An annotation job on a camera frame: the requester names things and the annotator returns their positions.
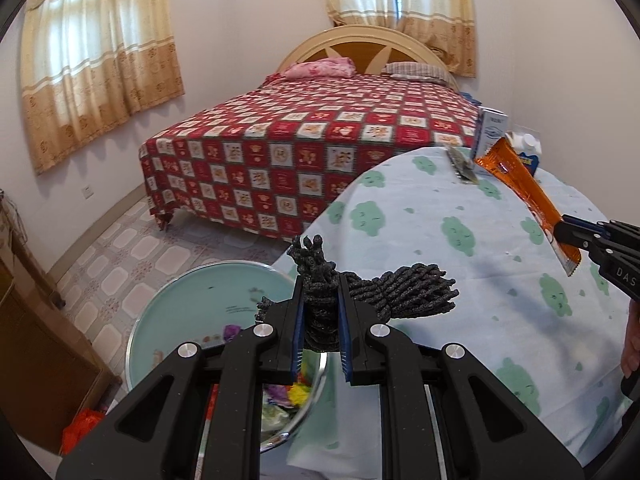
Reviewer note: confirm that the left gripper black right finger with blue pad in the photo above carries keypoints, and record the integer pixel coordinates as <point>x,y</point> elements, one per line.
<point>443,414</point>

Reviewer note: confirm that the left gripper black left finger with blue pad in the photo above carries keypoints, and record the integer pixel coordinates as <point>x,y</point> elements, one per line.
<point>198,414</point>

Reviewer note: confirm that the yellow wrapper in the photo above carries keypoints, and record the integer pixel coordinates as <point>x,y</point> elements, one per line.
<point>298,394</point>

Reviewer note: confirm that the orange snack wrapper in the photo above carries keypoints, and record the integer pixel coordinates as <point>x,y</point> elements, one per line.
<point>503,163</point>

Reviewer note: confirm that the black foam net sleeve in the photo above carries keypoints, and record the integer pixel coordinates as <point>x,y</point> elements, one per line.
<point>414,291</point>

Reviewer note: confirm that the yellow white plastic bag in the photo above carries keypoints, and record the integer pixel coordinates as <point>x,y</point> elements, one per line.
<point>274,418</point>

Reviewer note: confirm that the purple foil wrapper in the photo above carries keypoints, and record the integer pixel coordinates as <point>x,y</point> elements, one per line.
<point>230,331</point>

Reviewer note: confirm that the teal cartoon trash bin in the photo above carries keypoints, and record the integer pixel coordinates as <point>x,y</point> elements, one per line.
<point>197,305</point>

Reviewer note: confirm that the person's right hand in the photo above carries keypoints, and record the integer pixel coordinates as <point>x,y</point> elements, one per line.
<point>630,359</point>

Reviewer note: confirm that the red bag on floor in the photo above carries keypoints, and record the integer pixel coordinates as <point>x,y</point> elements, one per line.
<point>81,425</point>

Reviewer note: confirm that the white tablecloth green clouds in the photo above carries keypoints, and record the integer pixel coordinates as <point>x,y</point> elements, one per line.
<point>472,348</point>

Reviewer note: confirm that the brown wooden cabinet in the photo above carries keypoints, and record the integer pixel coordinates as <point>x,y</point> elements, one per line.
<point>49,370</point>

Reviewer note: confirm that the blue white gable carton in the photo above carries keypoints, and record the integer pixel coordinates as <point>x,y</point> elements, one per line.
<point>528,149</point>

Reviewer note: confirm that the tall white milk carton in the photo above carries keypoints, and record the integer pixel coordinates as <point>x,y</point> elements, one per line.
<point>490,127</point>

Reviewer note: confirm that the striped pillow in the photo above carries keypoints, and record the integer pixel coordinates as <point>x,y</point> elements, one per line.
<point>418,71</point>

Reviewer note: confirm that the red patterned bedspread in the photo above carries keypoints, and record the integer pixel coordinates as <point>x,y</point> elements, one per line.
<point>270,161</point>

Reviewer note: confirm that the beige curtain right window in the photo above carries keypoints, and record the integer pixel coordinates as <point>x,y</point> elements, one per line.
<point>447,27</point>

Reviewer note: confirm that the beige curtain window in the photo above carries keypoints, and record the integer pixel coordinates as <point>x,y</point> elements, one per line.
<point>447,27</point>
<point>87,66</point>

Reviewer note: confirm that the cream wooden headboard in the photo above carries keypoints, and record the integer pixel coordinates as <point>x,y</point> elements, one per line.
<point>369,47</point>

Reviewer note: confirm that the pink pillow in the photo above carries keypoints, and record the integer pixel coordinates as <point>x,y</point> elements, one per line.
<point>326,67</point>

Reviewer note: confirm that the beige curtain left window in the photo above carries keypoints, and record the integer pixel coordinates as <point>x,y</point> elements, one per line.
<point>87,66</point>

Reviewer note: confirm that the white wall socket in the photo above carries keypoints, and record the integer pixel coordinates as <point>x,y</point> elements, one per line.
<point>87,192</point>

